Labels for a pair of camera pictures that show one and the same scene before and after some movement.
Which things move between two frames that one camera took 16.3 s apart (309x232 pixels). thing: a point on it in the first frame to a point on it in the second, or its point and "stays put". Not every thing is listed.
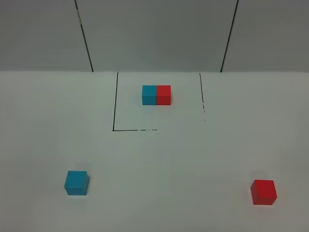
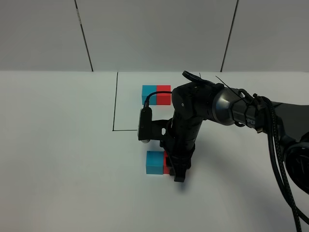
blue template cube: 149,94 stays put
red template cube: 163,94 stays put
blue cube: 77,182 to 154,164
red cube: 263,192 to 166,169
